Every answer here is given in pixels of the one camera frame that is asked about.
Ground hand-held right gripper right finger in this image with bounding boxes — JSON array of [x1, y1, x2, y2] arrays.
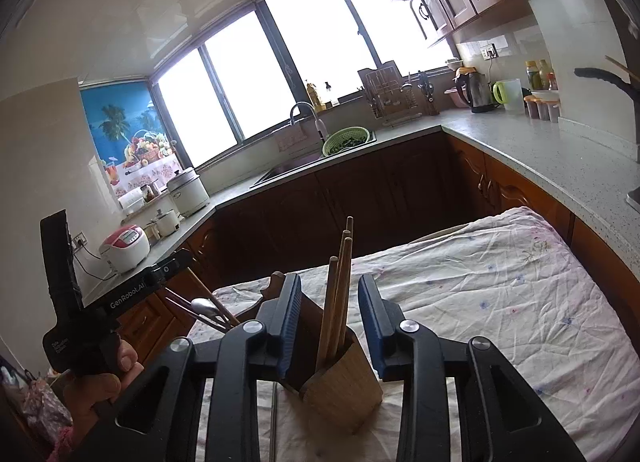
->
[[357, 273, 586, 462]]

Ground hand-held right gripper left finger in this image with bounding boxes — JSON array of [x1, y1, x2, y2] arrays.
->
[[107, 272, 305, 462]]

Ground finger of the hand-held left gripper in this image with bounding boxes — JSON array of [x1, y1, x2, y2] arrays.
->
[[145, 248, 194, 289]]

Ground metal spoon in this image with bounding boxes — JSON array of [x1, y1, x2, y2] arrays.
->
[[191, 296, 226, 320]]

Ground wooden utensil holder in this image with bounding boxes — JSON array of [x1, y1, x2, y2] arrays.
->
[[235, 272, 385, 435]]

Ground person's left hand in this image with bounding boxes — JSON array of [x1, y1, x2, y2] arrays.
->
[[62, 343, 146, 443]]

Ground small white cooker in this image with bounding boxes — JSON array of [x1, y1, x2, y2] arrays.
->
[[150, 208, 181, 238]]

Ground red and white rice cooker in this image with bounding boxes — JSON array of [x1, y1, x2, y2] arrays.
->
[[98, 224, 151, 274]]

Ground large white cooker pot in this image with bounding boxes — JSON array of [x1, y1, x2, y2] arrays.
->
[[166, 168, 211, 218]]

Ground floral tablecloth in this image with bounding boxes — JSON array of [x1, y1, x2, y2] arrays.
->
[[192, 207, 640, 462]]

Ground wooden base cabinets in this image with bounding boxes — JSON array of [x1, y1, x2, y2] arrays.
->
[[115, 129, 640, 363]]

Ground kitchen sink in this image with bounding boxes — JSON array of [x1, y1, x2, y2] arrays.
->
[[250, 154, 326, 188]]

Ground green colander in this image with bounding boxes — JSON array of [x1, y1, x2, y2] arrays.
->
[[321, 126, 371, 157]]

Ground metal faucet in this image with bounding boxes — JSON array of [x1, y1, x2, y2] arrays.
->
[[290, 102, 328, 143]]

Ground metal dish rack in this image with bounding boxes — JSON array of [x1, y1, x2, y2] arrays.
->
[[357, 61, 423, 125]]

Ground knife block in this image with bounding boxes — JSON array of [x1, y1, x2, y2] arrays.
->
[[416, 71, 441, 117]]

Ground kitchen window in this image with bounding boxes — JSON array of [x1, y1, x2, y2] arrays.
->
[[152, 0, 453, 168]]

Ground steel electric kettle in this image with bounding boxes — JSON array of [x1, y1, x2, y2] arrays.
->
[[454, 67, 501, 114]]

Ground green and white pitcher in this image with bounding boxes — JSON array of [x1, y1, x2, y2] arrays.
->
[[493, 78, 526, 114]]

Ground group of condiment jars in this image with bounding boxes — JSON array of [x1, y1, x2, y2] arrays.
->
[[522, 92, 562, 122]]

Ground black wok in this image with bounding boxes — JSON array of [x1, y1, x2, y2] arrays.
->
[[574, 67, 640, 163]]

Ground tropical fruit wall poster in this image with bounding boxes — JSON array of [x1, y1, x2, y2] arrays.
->
[[80, 81, 178, 200]]

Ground wooden spatula handle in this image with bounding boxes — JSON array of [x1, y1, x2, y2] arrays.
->
[[605, 56, 640, 84]]

